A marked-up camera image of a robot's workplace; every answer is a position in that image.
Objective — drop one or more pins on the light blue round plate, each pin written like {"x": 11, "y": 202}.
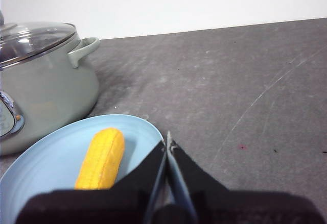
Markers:
{"x": 51, "y": 162}

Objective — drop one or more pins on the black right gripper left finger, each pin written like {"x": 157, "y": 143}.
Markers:
{"x": 102, "y": 206}

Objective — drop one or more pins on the pale green electric steamer pot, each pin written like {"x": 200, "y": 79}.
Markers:
{"x": 51, "y": 94}

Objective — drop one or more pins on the glass lid with green knob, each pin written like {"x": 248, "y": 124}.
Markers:
{"x": 33, "y": 40}

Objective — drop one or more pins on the yellow corn cob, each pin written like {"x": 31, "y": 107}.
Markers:
{"x": 102, "y": 157}

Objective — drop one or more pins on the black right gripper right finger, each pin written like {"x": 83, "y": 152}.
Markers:
{"x": 242, "y": 208}

